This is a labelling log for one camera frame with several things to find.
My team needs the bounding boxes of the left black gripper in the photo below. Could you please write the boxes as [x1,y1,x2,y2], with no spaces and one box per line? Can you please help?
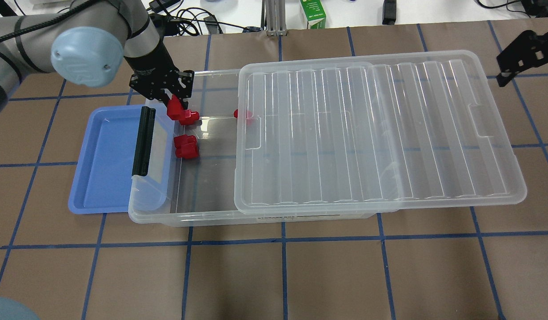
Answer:
[125,42,195,112]

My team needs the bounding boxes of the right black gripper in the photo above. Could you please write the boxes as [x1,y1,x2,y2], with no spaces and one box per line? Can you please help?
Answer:
[496,30,548,87]

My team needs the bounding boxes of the clear plastic box lid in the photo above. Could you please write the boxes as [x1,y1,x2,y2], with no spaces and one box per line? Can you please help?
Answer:
[233,50,527,217]

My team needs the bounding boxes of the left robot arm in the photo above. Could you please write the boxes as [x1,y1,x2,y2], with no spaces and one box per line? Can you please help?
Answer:
[0,0,212,320]

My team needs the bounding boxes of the clear plastic storage box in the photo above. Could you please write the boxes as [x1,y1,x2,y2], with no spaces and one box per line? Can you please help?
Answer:
[128,69,401,227]

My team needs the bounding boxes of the blue plastic tray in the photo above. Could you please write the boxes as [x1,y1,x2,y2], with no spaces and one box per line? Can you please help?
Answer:
[68,105,142,215]

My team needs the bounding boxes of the black power adapter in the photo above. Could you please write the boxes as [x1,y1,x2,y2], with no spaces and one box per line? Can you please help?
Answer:
[148,0,183,13]

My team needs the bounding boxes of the green white carton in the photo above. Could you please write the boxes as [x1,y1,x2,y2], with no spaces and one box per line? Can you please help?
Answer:
[300,0,327,30]

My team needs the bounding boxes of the black box latch handle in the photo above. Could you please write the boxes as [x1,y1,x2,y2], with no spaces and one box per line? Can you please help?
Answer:
[132,106,156,176]

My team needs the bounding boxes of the aluminium frame post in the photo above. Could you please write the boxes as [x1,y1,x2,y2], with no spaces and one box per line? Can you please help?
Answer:
[261,0,287,36]

